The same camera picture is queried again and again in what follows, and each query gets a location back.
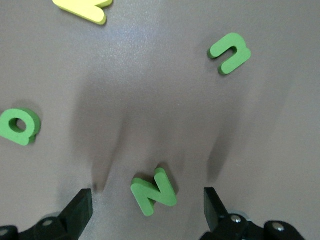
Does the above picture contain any green foam letter u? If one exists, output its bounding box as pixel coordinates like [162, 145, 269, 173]
[206, 32, 252, 76]

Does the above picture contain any yellow foam letter k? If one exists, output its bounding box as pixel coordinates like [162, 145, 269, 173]
[52, 0, 113, 26]

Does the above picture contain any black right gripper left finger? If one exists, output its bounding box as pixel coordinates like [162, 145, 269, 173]
[0, 188, 94, 240]

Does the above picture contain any green foam letter N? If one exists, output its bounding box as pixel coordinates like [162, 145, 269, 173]
[130, 167, 178, 217]

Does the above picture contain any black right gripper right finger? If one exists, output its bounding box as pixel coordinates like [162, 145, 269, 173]
[199, 187, 306, 240]

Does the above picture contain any green foam small letter b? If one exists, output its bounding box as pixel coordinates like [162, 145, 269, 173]
[0, 107, 42, 147]

